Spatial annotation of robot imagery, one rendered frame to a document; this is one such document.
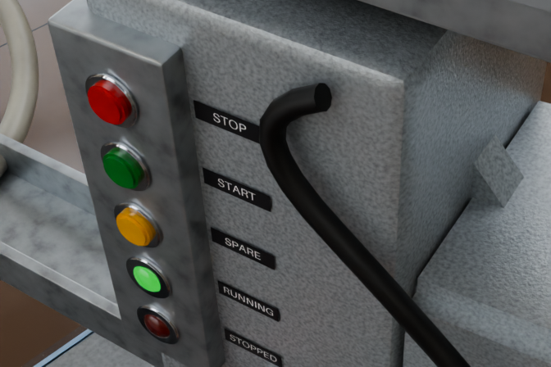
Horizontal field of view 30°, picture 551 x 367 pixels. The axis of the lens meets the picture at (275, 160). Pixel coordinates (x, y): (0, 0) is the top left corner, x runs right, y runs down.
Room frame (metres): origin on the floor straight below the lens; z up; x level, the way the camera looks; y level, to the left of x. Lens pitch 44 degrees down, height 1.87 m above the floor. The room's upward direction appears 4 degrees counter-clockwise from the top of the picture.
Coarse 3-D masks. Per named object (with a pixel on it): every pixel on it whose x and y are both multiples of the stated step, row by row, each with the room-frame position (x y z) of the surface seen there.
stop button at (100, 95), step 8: (96, 88) 0.43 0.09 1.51; (104, 88) 0.43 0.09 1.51; (112, 88) 0.43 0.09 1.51; (88, 96) 0.44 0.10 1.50; (96, 96) 0.43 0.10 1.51; (104, 96) 0.43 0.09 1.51; (112, 96) 0.42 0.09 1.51; (120, 96) 0.43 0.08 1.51; (96, 104) 0.43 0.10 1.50; (104, 104) 0.43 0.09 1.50; (112, 104) 0.42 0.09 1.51; (120, 104) 0.42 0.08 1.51; (96, 112) 0.43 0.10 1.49; (104, 112) 0.43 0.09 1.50; (112, 112) 0.42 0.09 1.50; (120, 112) 0.42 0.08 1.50; (128, 112) 0.42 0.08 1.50; (104, 120) 0.43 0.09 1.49; (112, 120) 0.42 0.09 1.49; (120, 120) 0.42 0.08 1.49
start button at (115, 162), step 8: (112, 152) 0.43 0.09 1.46; (120, 152) 0.43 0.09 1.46; (104, 160) 0.44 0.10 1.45; (112, 160) 0.43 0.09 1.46; (120, 160) 0.43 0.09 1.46; (128, 160) 0.43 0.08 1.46; (104, 168) 0.43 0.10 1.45; (112, 168) 0.43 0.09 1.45; (120, 168) 0.43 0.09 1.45; (128, 168) 0.42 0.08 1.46; (136, 168) 0.42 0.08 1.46; (112, 176) 0.43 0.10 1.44; (120, 176) 0.43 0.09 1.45; (128, 176) 0.42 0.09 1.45; (136, 176) 0.42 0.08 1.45; (120, 184) 0.43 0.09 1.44; (128, 184) 0.42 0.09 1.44; (136, 184) 0.42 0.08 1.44
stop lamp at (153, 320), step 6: (144, 318) 0.44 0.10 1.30; (150, 318) 0.43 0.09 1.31; (156, 318) 0.43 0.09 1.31; (150, 324) 0.43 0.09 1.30; (156, 324) 0.43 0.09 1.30; (162, 324) 0.43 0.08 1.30; (150, 330) 0.43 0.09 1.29; (156, 330) 0.43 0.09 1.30; (162, 330) 0.42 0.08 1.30; (168, 330) 0.42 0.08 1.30; (162, 336) 0.42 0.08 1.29; (168, 336) 0.42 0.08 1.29
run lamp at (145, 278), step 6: (138, 270) 0.43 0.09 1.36; (144, 270) 0.43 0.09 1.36; (138, 276) 0.43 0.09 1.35; (144, 276) 0.43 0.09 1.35; (150, 276) 0.43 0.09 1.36; (138, 282) 0.43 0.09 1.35; (144, 282) 0.43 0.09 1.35; (150, 282) 0.43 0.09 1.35; (156, 282) 0.42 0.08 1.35; (144, 288) 0.43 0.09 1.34; (150, 288) 0.43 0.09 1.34; (156, 288) 0.42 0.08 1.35
